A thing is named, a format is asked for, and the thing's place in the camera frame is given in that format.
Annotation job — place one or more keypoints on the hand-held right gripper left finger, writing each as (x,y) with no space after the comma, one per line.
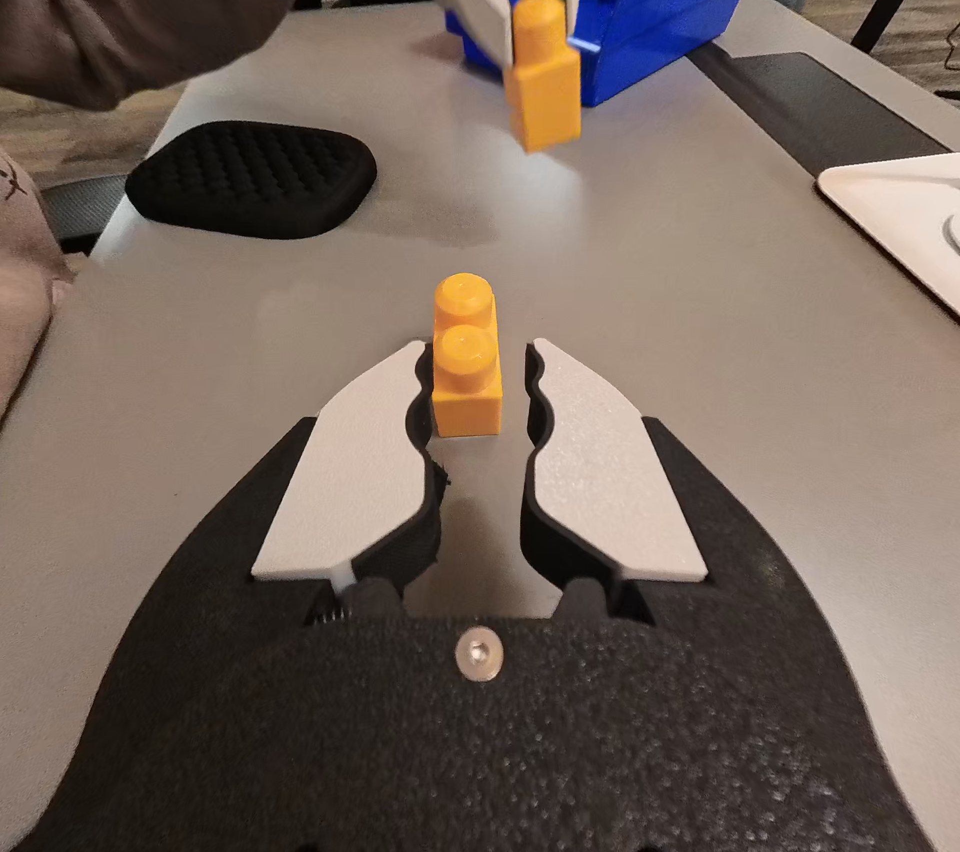
(352,492)

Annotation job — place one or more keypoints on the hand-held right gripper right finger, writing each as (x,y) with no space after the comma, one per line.
(611,492)

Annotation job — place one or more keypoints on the yellow one-stud mega block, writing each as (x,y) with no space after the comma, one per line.
(544,95)

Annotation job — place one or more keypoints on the black mesh pad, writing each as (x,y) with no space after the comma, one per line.
(247,185)

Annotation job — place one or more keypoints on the white document stand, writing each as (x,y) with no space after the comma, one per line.
(892,207)

